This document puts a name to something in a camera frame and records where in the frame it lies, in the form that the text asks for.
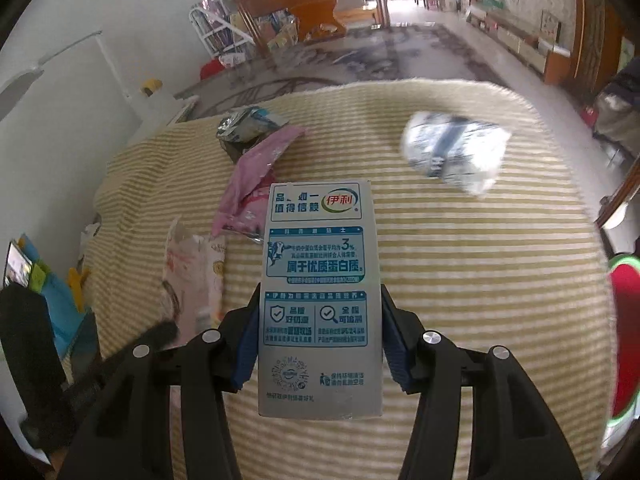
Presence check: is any white metal shelf rack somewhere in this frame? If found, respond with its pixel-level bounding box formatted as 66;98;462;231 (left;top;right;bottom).
189;0;263;61

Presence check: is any wooden chair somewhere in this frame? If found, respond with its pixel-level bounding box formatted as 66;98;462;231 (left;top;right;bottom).
594;157;640;261

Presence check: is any wooden partition screen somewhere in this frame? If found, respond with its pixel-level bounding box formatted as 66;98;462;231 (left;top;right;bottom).
570;0;636;96

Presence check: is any blue white plastic packet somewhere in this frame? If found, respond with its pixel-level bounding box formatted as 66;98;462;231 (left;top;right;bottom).
401;111;512;197

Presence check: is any blue plastic toy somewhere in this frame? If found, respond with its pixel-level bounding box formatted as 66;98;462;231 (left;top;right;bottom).
20;232;96;356

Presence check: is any picture frame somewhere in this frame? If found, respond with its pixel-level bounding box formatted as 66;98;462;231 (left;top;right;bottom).
540;10;562;43

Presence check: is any crumpled silver foil wrapper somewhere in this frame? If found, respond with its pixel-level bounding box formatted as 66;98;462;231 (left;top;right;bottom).
216;106;291;163

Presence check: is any yellow plastic toy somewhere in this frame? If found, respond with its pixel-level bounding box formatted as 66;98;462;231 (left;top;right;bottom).
67;267;93;311

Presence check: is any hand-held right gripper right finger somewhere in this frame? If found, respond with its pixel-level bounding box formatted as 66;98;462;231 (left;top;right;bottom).
380;284;583;480

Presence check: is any pink plastic wrapper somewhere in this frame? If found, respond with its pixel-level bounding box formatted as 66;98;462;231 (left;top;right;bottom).
211;125;308;241

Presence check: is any pale printed packet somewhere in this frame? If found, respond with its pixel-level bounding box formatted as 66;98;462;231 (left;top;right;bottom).
161;217;227;346

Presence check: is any low wooden white cabinet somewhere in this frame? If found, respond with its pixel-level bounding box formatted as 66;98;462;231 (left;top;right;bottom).
467;2;573;86

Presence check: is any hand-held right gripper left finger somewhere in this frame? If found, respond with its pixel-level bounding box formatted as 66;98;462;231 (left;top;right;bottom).
57;282;263;480

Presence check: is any grey blue milk carton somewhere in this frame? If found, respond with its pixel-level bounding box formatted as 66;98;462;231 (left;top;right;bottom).
258;181;385;420

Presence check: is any striped beige blanket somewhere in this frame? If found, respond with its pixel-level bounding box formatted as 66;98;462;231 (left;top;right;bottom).
82;78;621;480

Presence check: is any patterned grey rug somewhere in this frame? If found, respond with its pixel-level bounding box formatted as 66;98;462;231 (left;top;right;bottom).
175;25;506;116

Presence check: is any red plastic bucket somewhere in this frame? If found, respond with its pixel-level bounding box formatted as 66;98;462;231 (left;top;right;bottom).
602;255;640;456

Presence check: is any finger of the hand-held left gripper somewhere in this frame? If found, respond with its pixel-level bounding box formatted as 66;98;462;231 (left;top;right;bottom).
102;320;181;376

